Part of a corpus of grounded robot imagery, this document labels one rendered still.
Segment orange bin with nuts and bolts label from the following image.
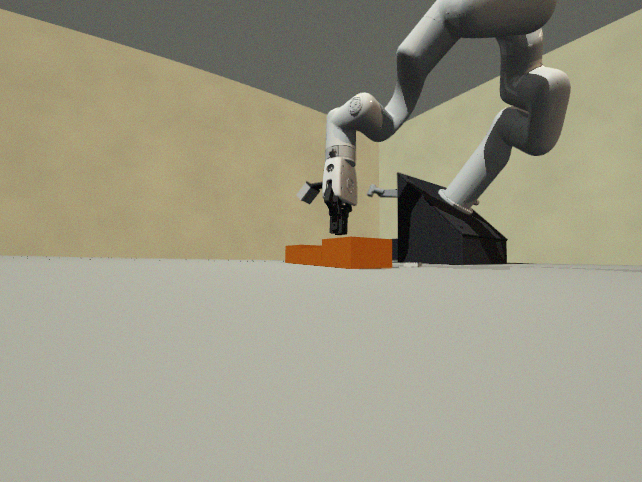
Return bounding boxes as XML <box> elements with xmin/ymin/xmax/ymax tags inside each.
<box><xmin>285</xmin><ymin>237</ymin><xmax>392</xmax><ymax>269</ymax></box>

